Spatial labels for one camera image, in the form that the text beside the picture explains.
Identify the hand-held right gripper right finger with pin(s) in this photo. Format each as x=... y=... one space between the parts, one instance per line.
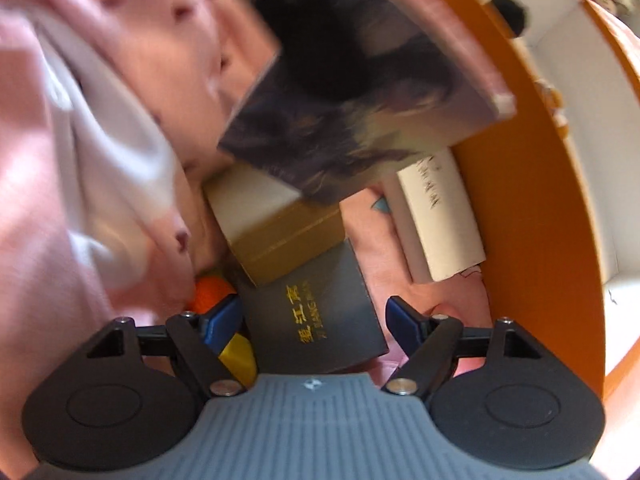
x=403 y=317

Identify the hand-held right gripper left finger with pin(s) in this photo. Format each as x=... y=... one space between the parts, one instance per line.
x=226 y=316

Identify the orange cardboard box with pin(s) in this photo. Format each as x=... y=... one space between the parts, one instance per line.
x=520 y=210

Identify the orange crochet fruit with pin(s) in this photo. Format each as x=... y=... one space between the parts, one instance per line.
x=212 y=292

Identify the yellow plastic toy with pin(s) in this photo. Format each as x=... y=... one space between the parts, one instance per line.
x=241 y=357

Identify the dark grey box gold lettering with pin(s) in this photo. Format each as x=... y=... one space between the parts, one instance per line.
x=325 y=310

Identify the white book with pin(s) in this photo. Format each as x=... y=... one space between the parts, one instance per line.
x=440 y=220

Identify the pink printed blanket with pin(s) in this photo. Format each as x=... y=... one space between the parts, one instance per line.
x=90 y=270

